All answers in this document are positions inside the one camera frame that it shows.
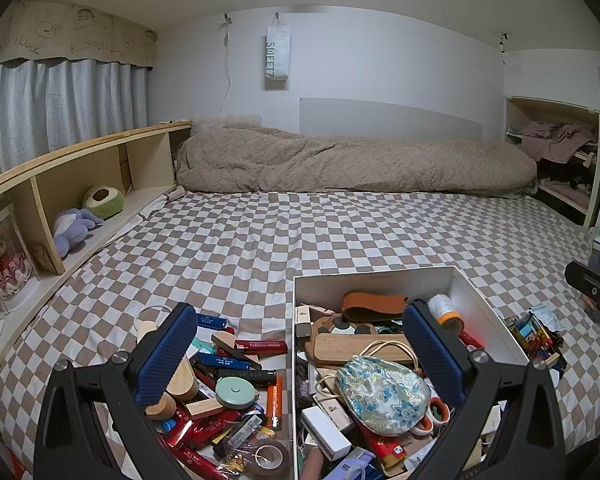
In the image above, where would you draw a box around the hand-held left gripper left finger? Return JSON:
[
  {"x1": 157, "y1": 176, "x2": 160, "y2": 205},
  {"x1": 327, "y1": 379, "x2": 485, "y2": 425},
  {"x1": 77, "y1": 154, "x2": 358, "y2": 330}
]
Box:
[{"x1": 32, "y1": 302, "x2": 201, "y2": 480}]

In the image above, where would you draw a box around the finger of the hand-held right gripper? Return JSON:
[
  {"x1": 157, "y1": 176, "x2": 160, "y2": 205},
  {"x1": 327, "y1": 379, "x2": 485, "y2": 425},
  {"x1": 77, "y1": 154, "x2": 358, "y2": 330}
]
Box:
[{"x1": 565, "y1": 259, "x2": 600, "y2": 337}]

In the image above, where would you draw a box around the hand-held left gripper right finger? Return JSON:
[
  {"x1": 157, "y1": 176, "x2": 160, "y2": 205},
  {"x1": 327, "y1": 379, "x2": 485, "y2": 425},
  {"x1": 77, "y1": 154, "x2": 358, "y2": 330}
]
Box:
[{"x1": 401, "y1": 299, "x2": 568, "y2": 480}]

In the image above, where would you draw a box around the wooden oval box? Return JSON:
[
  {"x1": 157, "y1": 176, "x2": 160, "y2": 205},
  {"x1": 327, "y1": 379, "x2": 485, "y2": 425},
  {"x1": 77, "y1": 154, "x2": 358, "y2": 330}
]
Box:
[{"x1": 166, "y1": 360, "x2": 201, "y2": 402}]

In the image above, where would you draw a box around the white paper packet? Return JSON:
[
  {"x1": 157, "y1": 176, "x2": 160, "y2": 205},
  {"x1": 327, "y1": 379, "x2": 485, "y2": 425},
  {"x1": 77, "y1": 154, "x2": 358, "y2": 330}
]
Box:
[{"x1": 528, "y1": 306, "x2": 560, "y2": 332}]

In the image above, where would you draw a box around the white cardboard box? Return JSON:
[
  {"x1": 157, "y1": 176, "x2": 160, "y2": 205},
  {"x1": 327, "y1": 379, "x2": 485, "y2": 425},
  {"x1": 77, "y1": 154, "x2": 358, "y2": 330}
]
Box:
[{"x1": 292, "y1": 266, "x2": 533, "y2": 480}]

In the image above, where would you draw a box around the round wooden piece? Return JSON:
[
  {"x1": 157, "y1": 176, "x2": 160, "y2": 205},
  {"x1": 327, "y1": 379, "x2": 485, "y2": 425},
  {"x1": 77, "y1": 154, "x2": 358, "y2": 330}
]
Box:
[{"x1": 145, "y1": 392, "x2": 177, "y2": 421}]

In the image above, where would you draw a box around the white bottle orange band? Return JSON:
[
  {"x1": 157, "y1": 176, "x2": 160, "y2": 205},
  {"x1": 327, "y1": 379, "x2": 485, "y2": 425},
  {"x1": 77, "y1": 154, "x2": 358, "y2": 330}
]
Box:
[{"x1": 426, "y1": 294, "x2": 465, "y2": 336}]

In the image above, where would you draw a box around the orange-lined white cup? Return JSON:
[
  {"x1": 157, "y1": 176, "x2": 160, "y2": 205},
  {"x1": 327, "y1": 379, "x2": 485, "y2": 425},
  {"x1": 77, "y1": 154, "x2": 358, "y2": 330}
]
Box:
[{"x1": 426, "y1": 397, "x2": 453, "y2": 425}]

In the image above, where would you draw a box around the small wooden block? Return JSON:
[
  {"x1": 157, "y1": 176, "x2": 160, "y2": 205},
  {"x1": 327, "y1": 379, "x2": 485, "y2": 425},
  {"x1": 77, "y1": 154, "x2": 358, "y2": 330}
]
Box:
[{"x1": 187, "y1": 397, "x2": 226, "y2": 418}]

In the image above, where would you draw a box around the brown wooden block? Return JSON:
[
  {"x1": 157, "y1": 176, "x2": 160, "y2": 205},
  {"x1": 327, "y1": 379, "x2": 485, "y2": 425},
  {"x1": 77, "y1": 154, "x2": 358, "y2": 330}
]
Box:
[{"x1": 211, "y1": 331, "x2": 263, "y2": 368}]

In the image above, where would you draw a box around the pile of colourful packets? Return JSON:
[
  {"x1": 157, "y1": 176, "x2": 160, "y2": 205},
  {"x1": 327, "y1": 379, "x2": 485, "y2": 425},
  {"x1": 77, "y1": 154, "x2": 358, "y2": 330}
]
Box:
[{"x1": 502, "y1": 305, "x2": 568, "y2": 376}]

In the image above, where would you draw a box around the green tape measure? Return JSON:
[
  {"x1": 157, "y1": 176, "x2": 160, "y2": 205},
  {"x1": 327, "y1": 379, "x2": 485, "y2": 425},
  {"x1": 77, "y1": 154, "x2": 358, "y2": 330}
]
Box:
[{"x1": 215, "y1": 376, "x2": 261, "y2": 408}]

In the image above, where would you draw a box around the wooden cutting board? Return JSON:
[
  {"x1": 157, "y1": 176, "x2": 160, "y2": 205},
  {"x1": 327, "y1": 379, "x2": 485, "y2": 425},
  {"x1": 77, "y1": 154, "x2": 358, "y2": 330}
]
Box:
[{"x1": 305, "y1": 332, "x2": 421, "y2": 366}]

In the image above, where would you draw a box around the panda-face wooden board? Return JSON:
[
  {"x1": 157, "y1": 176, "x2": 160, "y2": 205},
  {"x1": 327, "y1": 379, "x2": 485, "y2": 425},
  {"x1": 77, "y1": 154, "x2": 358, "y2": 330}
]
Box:
[{"x1": 307, "y1": 312, "x2": 376, "y2": 346}]

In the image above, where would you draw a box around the red packet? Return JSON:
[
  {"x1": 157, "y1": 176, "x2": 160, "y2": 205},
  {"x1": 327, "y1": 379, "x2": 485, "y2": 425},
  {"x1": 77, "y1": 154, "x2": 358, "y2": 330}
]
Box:
[{"x1": 367, "y1": 432, "x2": 413, "y2": 466}]

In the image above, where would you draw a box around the dark clothes pile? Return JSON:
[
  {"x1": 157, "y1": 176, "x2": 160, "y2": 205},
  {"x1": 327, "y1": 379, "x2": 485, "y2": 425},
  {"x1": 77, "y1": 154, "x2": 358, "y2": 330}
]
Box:
[{"x1": 537, "y1": 160, "x2": 593, "y2": 206}]

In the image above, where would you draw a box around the clear plastic bag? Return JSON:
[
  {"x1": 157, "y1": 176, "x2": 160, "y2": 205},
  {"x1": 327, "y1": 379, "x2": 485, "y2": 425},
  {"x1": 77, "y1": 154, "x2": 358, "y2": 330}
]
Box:
[{"x1": 212, "y1": 412, "x2": 263, "y2": 476}]

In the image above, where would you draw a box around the small white carton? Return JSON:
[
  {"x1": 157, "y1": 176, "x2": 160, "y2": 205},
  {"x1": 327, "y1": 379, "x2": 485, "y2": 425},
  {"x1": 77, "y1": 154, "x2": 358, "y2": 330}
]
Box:
[
  {"x1": 300, "y1": 406, "x2": 356, "y2": 436},
  {"x1": 304, "y1": 432, "x2": 353, "y2": 462}
]

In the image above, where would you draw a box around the lavender device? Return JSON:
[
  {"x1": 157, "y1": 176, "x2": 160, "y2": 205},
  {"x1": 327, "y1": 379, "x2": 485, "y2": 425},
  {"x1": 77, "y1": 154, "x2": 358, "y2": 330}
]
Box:
[{"x1": 325, "y1": 450, "x2": 376, "y2": 480}]

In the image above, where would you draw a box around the pink clothes pile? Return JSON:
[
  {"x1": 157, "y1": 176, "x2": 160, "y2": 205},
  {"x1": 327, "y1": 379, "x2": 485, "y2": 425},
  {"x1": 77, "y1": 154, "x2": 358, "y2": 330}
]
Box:
[{"x1": 522, "y1": 120, "x2": 598, "y2": 163}]

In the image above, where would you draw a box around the purple plush toy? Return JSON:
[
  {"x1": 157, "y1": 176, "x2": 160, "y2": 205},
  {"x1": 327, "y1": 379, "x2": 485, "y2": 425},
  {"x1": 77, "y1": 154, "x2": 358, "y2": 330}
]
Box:
[{"x1": 52, "y1": 208, "x2": 105, "y2": 259}]

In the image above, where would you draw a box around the brown kraft envelope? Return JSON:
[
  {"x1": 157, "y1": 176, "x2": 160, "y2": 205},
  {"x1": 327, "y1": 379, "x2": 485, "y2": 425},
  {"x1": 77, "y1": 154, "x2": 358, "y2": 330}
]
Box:
[{"x1": 28, "y1": 245, "x2": 52, "y2": 277}]

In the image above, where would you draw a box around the checkered bed sheet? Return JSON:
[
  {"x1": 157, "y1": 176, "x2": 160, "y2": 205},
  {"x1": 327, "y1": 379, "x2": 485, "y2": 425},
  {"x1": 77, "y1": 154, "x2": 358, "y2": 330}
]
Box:
[{"x1": 0, "y1": 190, "x2": 600, "y2": 480}]

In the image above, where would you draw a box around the green avocado plush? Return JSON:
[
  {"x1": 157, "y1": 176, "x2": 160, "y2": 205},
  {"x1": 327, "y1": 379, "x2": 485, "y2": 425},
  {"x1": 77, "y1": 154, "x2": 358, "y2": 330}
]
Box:
[{"x1": 82, "y1": 185, "x2": 127, "y2": 220}]

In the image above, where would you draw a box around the red-dressed doll display box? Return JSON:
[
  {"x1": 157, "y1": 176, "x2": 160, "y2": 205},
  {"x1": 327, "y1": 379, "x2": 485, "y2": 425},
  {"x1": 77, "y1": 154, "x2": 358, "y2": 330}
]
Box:
[{"x1": 0, "y1": 205, "x2": 41, "y2": 311}]

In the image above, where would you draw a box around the wooden bedside shelf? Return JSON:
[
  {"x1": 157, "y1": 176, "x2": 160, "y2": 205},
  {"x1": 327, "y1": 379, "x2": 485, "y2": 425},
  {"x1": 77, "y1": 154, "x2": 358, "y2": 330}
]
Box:
[{"x1": 0, "y1": 120, "x2": 193, "y2": 386}]

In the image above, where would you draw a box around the beige quilted blanket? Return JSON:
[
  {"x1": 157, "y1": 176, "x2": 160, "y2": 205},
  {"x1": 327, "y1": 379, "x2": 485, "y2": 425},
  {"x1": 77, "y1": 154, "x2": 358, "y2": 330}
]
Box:
[{"x1": 175, "y1": 116, "x2": 540, "y2": 198}]

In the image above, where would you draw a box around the fluffy cream pillow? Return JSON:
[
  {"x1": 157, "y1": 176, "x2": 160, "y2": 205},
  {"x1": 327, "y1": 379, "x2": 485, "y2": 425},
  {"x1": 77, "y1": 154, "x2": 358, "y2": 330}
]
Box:
[{"x1": 191, "y1": 113, "x2": 263, "y2": 133}]

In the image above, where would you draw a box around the pale blue curtain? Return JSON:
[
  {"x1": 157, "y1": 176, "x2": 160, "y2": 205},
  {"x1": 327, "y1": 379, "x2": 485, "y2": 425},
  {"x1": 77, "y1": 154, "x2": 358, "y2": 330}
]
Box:
[{"x1": 0, "y1": 57, "x2": 151, "y2": 186}]

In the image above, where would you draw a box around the white hanging bag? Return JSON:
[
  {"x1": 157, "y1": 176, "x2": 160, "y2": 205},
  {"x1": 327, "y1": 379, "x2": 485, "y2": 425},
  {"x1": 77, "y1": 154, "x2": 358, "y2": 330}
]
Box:
[{"x1": 265, "y1": 12, "x2": 292, "y2": 92}]

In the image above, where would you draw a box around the beige printed valance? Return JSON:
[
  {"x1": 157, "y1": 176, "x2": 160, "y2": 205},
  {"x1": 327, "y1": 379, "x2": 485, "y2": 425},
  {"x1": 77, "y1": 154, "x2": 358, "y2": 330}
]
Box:
[{"x1": 0, "y1": 0, "x2": 158, "y2": 73}]

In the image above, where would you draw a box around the white cord ring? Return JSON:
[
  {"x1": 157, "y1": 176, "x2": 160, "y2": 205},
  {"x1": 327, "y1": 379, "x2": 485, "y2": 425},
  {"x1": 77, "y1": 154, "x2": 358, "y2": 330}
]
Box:
[{"x1": 139, "y1": 304, "x2": 181, "y2": 323}]

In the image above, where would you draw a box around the floral drawstring pouch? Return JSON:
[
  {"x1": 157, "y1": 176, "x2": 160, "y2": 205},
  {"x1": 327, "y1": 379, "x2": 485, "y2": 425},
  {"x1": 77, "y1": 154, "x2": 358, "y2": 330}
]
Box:
[{"x1": 336, "y1": 355, "x2": 432, "y2": 436}]

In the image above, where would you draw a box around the wooden wall cubby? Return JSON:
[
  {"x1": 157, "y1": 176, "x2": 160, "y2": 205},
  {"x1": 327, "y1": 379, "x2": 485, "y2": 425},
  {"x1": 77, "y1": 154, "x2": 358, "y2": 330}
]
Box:
[{"x1": 504, "y1": 96, "x2": 600, "y2": 228}]

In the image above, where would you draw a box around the white wall cable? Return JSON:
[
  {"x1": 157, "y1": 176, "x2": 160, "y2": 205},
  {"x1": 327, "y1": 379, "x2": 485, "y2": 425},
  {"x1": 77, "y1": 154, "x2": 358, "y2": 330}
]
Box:
[{"x1": 217, "y1": 12, "x2": 233, "y2": 117}]

